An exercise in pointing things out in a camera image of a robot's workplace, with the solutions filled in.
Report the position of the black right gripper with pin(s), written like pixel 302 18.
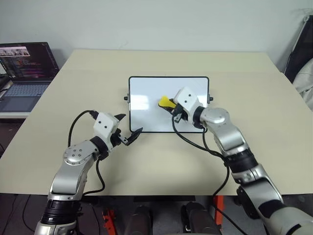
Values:
pixel 179 115

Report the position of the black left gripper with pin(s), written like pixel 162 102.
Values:
pixel 118 137

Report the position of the yellow whiteboard eraser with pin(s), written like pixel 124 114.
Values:
pixel 165 101

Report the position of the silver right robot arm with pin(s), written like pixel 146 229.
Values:
pixel 225 137

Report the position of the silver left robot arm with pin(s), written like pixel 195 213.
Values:
pixel 71 176

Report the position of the black-framed whiteboard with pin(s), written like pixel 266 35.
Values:
pixel 146 98

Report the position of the dark rounded shape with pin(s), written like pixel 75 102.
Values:
pixel 141 220
pixel 198 219

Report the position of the white side desk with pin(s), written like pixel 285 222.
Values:
pixel 12 115

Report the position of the open laptop computer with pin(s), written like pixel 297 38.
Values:
pixel 24 73

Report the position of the white crumpled cloth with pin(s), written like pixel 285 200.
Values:
pixel 304 83

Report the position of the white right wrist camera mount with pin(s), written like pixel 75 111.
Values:
pixel 187 99

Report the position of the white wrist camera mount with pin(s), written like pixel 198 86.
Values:
pixel 187 99
pixel 104 126

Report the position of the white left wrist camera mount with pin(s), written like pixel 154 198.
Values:
pixel 104 126

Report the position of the orange metal bracket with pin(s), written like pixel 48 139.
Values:
pixel 108 220
pixel 218 210

